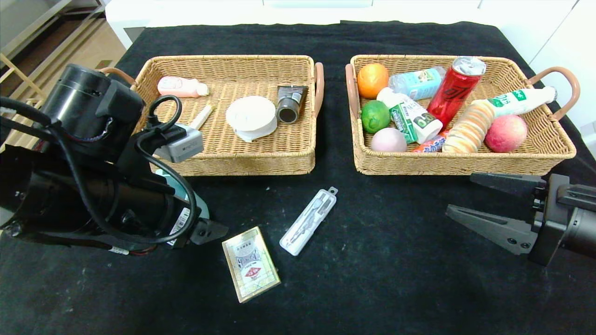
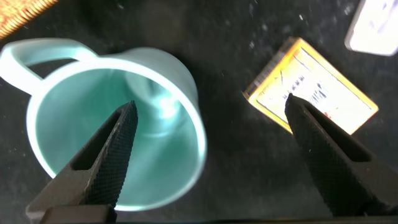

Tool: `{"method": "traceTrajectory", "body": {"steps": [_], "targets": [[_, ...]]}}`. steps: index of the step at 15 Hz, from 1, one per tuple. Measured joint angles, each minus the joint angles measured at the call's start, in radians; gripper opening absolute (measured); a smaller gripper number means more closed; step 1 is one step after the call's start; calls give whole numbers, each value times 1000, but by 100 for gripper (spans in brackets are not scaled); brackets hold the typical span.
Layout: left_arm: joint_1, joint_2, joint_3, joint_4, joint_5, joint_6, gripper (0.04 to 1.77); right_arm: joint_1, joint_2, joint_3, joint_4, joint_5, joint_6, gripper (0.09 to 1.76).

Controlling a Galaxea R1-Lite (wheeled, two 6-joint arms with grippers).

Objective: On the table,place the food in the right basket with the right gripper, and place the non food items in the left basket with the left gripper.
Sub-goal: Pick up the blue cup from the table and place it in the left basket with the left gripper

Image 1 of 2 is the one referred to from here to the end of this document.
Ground teal plastic mug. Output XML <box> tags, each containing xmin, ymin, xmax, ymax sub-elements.
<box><xmin>156</xmin><ymin>168</ymin><xmax>210</xmax><ymax>224</ymax></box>

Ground green chewing gum pack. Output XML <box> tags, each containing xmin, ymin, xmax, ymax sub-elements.
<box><xmin>389</xmin><ymin>103</ymin><xmax>419</xmax><ymax>145</ymax></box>

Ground white yogurt bottle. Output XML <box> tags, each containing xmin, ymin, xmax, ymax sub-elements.
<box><xmin>376</xmin><ymin>87</ymin><xmax>443</xmax><ymax>144</ymax></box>

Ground red soda can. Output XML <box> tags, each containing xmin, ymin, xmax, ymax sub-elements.
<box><xmin>427</xmin><ymin>56</ymin><xmax>487</xmax><ymax>128</ymax></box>

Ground clear plastic compass case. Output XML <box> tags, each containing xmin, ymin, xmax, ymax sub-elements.
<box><xmin>279</xmin><ymin>187</ymin><xmax>339</xmax><ymax>257</ymax></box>

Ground dark grey cosmetic tube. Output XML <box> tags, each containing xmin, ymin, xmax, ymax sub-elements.
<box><xmin>276</xmin><ymin>85</ymin><xmax>309</xmax><ymax>125</ymax></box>

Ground white tape roll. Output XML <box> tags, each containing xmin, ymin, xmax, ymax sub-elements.
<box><xmin>225</xmin><ymin>96</ymin><xmax>278</xmax><ymax>143</ymax></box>

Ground green lime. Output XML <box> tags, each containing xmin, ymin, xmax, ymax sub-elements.
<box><xmin>360</xmin><ymin>99</ymin><xmax>391</xmax><ymax>134</ymax></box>

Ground pale pink round fruit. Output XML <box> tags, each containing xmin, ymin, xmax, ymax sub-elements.
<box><xmin>370</xmin><ymin>127</ymin><xmax>408</xmax><ymax>153</ymax></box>

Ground cream playing card box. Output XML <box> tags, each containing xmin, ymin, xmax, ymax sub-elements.
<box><xmin>222</xmin><ymin>227</ymin><xmax>282</xmax><ymax>304</ymax></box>

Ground flat white stick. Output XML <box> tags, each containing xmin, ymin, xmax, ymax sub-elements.
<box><xmin>189</xmin><ymin>105</ymin><xmax>215</xmax><ymax>131</ymax></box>

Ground orange fruit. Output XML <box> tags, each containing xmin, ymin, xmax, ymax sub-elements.
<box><xmin>357</xmin><ymin>63</ymin><xmax>389</xmax><ymax>100</ymax></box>

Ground orange wrapped sausage snack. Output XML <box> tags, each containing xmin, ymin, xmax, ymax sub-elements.
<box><xmin>412</xmin><ymin>130</ymin><xmax>450</xmax><ymax>154</ymax></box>

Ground black table cloth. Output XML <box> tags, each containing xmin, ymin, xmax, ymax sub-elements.
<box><xmin>0</xmin><ymin>21</ymin><xmax>596</xmax><ymax>335</ymax></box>

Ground clear water bottle blue label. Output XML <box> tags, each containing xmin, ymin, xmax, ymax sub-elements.
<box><xmin>389</xmin><ymin>67</ymin><xmax>445</xmax><ymax>101</ymax></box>

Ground pink lotion bottle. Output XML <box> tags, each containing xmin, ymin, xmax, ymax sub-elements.
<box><xmin>157</xmin><ymin>76</ymin><xmax>209</xmax><ymax>99</ymax></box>

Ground striped bread roll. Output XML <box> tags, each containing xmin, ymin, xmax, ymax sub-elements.
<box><xmin>441</xmin><ymin>99</ymin><xmax>494</xmax><ymax>154</ymax></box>

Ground red peach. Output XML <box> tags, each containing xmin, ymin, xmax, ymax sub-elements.
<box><xmin>484</xmin><ymin>115</ymin><xmax>528</xmax><ymax>154</ymax></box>

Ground white table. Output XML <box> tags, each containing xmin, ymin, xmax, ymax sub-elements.
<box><xmin>105</xmin><ymin>0</ymin><xmax>501</xmax><ymax>51</ymax></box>

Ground white milk bottle green label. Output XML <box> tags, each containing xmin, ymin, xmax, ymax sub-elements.
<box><xmin>487</xmin><ymin>87</ymin><xmax>557</xmax><ymax>117</ymax></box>

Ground beige wooden rolling rack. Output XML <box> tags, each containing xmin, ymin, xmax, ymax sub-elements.
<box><xmin>0</xmin><ymin>53</ymin><xmax>77</xmax><ymax>149</ymax></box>

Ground rectangular wicker basket brown handles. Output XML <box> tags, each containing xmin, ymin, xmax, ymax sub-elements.
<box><xmin>345</xmin><ymin>55</ymin><xmax>581</xmax><ymax>176</ymax></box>
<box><xmin>95</xmin><ymin>55</ymin><xmax>325</xmax><ymax>176</ymax></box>

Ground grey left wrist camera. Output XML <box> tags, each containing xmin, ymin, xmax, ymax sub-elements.
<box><xmin>154</xmin><ymin>123</ymin><xmax>204</xmax><ymax>163</ymax></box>

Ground black left camera cable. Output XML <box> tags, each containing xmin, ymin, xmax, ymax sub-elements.
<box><xmin>135</xmin><ymin>94</ymin><xmax>198</xmax><ymax>245</ymax></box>

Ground grey metal shelf frame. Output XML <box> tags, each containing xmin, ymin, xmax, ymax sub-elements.
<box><xmin>0</xmin><ymin>0</ymin><xmax>108</xmax><ymax>70</ymax></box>

